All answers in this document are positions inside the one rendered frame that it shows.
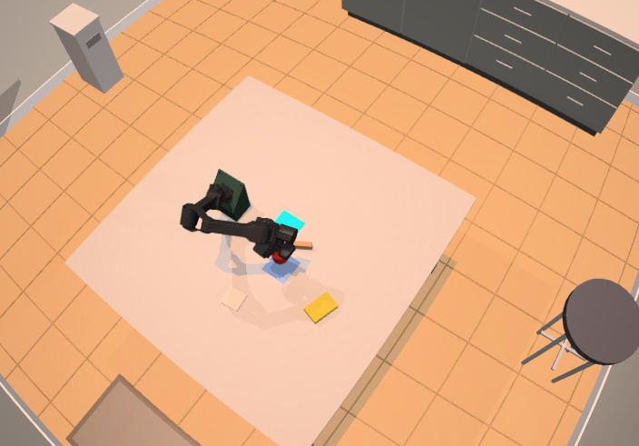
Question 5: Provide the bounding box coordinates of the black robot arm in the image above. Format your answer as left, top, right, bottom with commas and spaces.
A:
180, 183, 298, 259

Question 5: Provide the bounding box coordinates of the yellow rectangular block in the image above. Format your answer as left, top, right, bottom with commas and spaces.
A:
303, 292, 339, 324

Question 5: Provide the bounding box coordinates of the brown wooden beam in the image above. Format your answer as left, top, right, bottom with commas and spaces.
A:
294, 241, 312, 251

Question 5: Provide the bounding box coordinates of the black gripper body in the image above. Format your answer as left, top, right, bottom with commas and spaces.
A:
273, 240, 296, 261

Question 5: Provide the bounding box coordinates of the red cup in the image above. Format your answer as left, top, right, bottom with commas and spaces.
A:
271, 252, 286, 265

